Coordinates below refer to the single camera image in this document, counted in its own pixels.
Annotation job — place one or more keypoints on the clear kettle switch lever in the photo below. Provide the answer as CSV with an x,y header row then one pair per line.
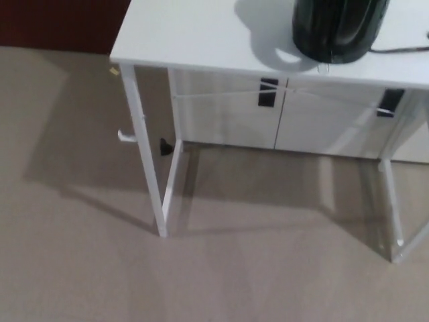
x,y
323,67

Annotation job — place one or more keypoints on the white cabinet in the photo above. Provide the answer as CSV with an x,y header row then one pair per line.
x,y
234,124

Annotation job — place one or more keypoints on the small black floor object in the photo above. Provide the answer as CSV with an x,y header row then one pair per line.
x,y
165,147

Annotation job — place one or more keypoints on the thin white cross brace rod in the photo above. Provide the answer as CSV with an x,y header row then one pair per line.
x,y
214,94
335,99

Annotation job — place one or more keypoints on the white hook on table leg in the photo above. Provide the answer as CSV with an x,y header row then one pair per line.
x,y
123,137

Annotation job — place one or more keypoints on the small yellow tape scrap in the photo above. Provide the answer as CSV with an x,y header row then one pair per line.
x,y
114,70

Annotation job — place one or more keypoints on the black electric kettle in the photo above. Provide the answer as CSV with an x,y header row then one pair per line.
x,y
338,30

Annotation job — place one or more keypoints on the dark red wooden panel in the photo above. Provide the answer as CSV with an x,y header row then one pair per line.
x,y
50,20

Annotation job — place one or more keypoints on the white metal table leg frame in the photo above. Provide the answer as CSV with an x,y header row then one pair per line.
x,y
391,201
144,151

